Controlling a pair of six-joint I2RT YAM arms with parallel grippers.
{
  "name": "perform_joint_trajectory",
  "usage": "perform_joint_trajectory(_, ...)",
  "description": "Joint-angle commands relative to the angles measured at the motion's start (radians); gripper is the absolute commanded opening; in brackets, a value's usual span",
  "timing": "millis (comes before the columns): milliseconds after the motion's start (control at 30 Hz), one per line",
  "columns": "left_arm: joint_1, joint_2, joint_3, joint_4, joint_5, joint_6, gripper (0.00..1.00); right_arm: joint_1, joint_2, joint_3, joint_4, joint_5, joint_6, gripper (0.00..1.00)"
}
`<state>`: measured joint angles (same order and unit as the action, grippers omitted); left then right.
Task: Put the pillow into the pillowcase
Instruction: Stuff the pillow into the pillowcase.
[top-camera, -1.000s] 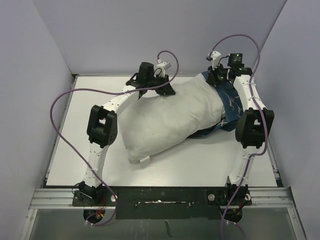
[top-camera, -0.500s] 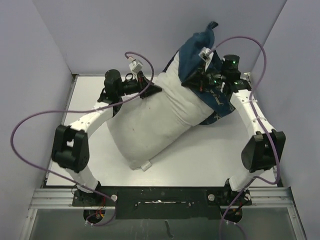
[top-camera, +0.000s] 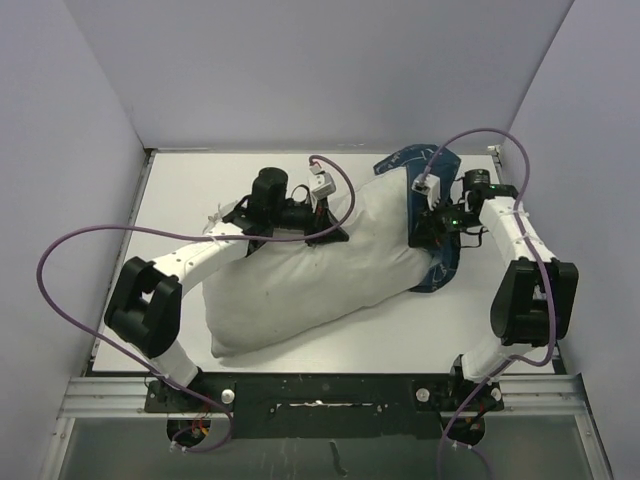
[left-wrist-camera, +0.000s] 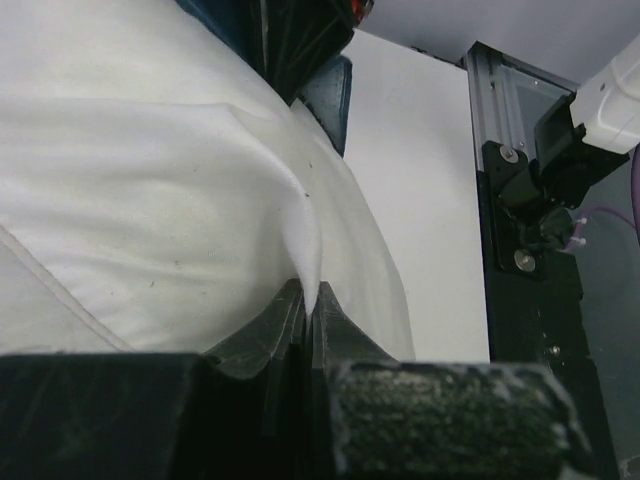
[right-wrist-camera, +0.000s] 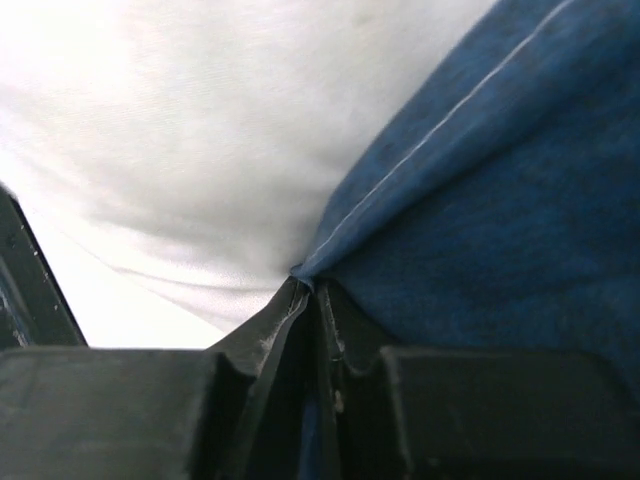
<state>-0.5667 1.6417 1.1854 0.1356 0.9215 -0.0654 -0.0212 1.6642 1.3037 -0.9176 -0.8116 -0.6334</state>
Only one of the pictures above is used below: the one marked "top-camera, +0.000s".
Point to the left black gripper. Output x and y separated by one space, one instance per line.
319 222

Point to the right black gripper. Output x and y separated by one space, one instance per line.
428 233

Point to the dark blue embroidered pillowcase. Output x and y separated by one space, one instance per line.
445 164

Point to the white pillow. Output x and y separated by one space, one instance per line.
285 289

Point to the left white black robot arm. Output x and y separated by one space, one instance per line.
145 307

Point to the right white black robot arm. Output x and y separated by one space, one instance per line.
532 307

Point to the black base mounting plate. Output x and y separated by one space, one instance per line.
327 406

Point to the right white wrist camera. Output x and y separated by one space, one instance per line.
429 186

